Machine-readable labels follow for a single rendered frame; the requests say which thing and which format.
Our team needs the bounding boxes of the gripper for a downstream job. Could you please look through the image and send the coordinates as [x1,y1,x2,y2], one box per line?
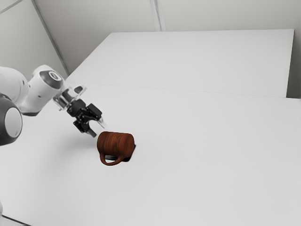
[66,99,108,138]

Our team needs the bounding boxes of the brown wooden mug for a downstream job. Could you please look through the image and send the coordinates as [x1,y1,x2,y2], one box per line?
[96,131,136,166]

